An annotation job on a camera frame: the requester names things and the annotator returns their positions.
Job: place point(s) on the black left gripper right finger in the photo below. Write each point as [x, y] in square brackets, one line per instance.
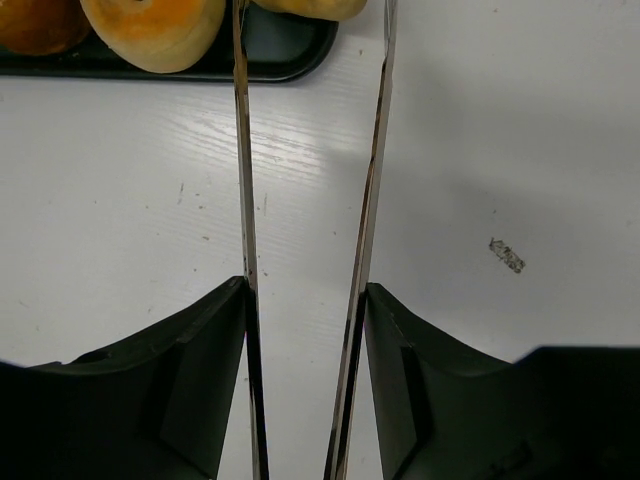
[445, 410]

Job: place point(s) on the black baking tray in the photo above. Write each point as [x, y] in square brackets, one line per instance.
[280, 48]

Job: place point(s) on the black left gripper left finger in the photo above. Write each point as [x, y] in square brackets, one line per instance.
[154, 405]

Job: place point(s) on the small oval bread roll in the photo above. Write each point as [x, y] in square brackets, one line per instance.
[331, 10]

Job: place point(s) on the round donut bread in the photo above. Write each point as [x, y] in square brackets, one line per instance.
[157, 36]

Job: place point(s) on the orange fluted cake bread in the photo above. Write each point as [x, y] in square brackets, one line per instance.
[39, 28]

